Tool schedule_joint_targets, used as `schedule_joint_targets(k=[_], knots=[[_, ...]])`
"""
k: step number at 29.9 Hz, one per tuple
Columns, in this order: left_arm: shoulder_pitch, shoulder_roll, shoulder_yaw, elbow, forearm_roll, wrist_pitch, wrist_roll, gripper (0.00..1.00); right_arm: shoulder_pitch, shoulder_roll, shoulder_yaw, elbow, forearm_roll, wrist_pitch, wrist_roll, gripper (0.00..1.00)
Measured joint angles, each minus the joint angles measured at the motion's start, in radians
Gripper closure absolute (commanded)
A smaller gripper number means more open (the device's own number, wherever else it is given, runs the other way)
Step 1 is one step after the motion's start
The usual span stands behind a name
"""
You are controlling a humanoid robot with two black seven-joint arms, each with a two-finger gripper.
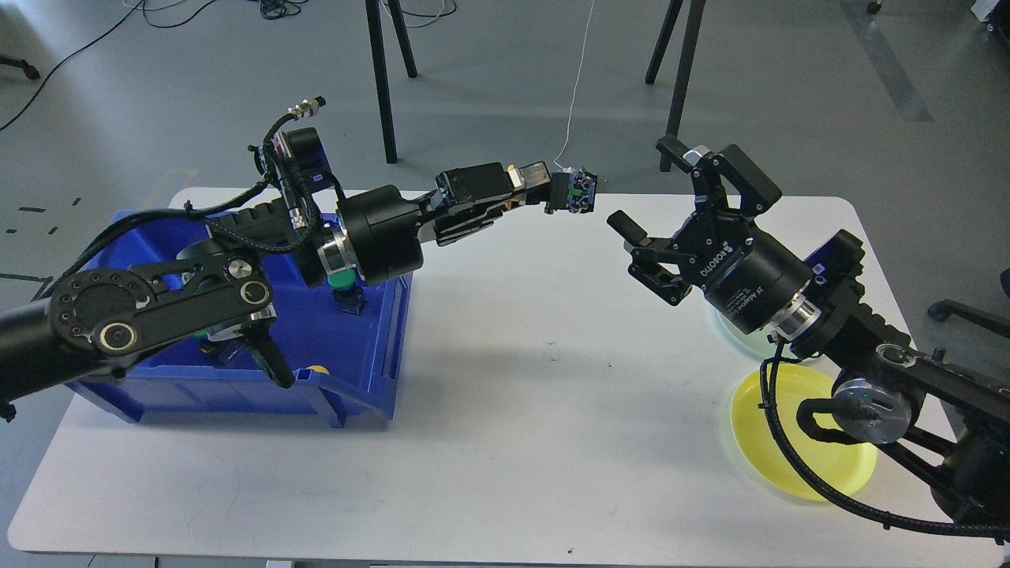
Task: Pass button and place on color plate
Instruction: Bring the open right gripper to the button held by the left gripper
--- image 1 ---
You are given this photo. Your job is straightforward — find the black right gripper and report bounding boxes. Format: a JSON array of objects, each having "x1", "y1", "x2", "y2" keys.
[{"x1": 607, "y1": 134, "x2": 813, "y2": 334}]

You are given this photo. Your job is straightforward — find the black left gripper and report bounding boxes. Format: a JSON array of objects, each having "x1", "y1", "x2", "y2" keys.
[{"x1": 338, "y1": 161, "x2": 556, "y2": 286}]

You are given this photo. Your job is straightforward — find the yellow push button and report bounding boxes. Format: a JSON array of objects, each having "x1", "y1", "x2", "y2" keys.
[{"x1": 544, "y1": 168, "x2": 598, "y2": 215}]

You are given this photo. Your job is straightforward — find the green push button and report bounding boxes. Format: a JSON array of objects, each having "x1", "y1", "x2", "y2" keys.
[
  {"x1": 326, "y1": 269, "x2": 367, "y2": 316},
  {"x1": 194, "y1": 332, "x2": 242, "y2": 366}
]

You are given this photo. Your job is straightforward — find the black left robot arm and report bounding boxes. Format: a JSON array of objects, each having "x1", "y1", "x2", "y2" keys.
[{"x1": 1, "y1": 97, "x2": 552, "y2": 421}]

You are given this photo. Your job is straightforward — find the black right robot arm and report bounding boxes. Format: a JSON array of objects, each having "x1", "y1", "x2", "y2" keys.
[{"x1": 608, "y1": 134, "x2": 1008, "y2": 543}]

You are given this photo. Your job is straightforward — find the light green plate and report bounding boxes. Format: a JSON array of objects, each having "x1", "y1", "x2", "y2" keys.
[{"x1": 709, "y1": 307, "x2": 776, "y2": 357}]

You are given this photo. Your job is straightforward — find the yellow plate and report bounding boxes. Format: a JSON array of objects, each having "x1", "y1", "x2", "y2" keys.
[{"x1": 731, "y1": 364, "x2": 879, "y2": 503}]

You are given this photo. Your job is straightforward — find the black stand leg right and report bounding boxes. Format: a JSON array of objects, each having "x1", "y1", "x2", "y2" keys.
[{"x1": 645, "y1": 1, "x2": 707, "y2": 140}]

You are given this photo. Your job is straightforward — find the black stand leg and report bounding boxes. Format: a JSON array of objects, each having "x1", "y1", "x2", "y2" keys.
[
  {"x1": 365, "y1": 1, "x2": 418, "y2": 164},
  {"x1": 645, "y1": 1, "x2": 707, "y2": 140}
]

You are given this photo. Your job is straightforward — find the black stand leg left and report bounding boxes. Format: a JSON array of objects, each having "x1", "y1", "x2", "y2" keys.
[{"x1": 365, "y1": 1, "x2": 418, "y2": 164}]

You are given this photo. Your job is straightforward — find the blue plastic bin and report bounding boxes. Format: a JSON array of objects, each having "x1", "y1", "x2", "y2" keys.
[{"x1": 68, "y1": 255, "x2": 412, "y2": 428}]

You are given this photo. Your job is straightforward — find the white cable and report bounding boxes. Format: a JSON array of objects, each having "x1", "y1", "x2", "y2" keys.
[{"x1": 554, "y1": 0, "x2": 597, "y2": 170}]

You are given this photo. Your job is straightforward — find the black floor cables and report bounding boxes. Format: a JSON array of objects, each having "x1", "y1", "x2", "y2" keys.
[{"x1": 0, "y1": 0, "x2": 458, "y2": 133}]

